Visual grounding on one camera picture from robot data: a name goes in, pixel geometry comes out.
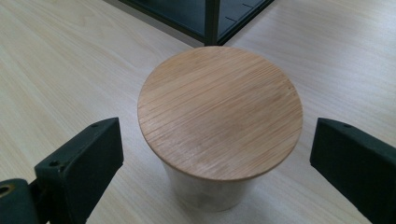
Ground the pale jar with wooden lid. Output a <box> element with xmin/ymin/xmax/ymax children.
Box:
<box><xmin>136</xmin><ymin>46</ymin><xmax>304</xmax><ymax>213</ymax></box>

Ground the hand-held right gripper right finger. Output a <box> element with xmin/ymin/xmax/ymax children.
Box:
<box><xmin>309</xmin><ymin>117</ymin><xmax>396</xmax><ymax>224</ymax></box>

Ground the black metal shelf rack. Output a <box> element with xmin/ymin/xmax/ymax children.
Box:
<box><xmin>120</xmin><ymin>0</ymin><xmax>276</xmax><ymax>48</ymax></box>

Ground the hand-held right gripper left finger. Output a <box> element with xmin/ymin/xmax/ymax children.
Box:
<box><xmin>29</xmin><ymin>117</ymin><xmax>125</xmax><ymax>224</ymax></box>

